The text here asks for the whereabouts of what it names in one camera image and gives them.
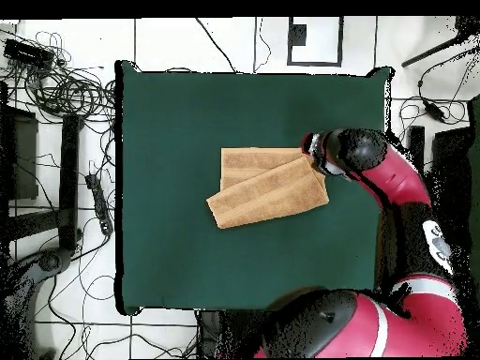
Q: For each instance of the black stand base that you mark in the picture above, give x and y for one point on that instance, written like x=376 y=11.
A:
x=48 y=262

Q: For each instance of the black power strip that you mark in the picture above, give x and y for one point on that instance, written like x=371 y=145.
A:
x=99 y=204

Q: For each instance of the dark grey square patch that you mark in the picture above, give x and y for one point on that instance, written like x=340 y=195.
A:
x=298 y=35

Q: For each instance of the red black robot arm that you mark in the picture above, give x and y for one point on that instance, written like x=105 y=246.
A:
x=397 y=180

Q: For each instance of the black power adapter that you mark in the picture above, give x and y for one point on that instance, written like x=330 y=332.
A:
x=435 y=110

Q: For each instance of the dark box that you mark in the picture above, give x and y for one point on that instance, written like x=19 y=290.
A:
x=453 y=157
x=22 y=153

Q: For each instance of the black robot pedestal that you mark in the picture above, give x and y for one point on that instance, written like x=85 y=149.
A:
x=210 y=333

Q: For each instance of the dark green table cloth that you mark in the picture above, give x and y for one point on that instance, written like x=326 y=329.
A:
x=168 y=243

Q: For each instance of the black electronics box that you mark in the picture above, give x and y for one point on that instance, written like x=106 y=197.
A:
x=26 y=54

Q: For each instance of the grey square frame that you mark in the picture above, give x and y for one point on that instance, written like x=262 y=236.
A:
x=289 y=56

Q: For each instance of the black tripod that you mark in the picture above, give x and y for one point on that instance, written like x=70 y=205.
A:
x=427 y=53

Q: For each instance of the orange terry towel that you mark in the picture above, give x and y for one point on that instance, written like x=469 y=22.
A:
x=270 y=195

